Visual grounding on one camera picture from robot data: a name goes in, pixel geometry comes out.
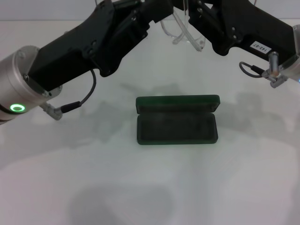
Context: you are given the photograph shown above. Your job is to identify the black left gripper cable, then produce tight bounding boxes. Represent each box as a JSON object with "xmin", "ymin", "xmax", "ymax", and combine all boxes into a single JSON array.
[{"xmin": 39, "ymin": 69, "xmax": 97, "ymax": 120}]

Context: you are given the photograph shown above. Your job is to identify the grey right gripper cable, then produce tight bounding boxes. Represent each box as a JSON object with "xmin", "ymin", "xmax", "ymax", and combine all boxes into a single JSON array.
[{"xmin": 238, "ymin": 52, "xmax": 289, "ymax": 89}]

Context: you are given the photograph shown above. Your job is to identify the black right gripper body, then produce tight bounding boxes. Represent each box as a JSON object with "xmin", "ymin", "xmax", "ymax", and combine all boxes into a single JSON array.
[{"xmin": 207, "ymin": 0, "xmax": 296, "ymax": 64}]

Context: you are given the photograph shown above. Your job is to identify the green glasses case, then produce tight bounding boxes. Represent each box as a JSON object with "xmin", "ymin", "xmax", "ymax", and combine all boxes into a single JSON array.
[{"xmin": 135, "ymin": 94, "xmax": 221, "ymax": 146}]

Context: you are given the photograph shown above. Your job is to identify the clear plastic glasses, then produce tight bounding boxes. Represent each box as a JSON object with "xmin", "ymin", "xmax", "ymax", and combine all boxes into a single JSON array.
[{"xmin": 160, "ymin": 0, "xmax": 207, "ymax": 53}]

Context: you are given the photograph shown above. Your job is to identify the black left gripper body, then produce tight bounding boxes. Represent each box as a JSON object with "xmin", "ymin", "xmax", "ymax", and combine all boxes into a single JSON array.
[{"xmin": 23, "ymin": 0, "xmax": 150, "ymax": 92}]

